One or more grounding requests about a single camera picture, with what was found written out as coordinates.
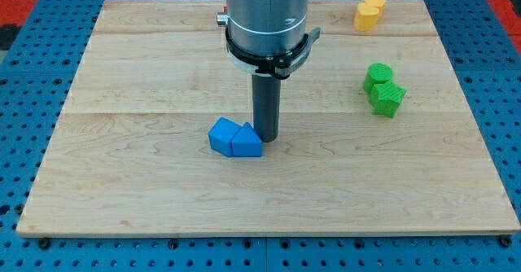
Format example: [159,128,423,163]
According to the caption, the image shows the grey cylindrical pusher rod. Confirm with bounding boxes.
[252,75,281,143]

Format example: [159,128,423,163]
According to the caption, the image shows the blue cube block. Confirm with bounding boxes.
[208,117,241,157]

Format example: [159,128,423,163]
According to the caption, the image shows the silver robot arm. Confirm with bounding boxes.
[217,0,321,143]

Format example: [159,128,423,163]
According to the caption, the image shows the blue triangle block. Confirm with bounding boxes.
[231,122,262,157]

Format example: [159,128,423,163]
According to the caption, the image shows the green cylinder block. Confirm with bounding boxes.
[362,63,393,94]

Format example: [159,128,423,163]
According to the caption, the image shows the green star block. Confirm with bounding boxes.
[370,81,407,118]

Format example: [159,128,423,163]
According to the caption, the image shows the yellow heart block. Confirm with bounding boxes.
[353,2,380,32]

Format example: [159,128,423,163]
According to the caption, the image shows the yellow hexagon block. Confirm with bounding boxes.
[363,0,387,18]

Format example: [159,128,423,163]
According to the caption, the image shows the wooden board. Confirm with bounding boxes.
[17,0,520,238]

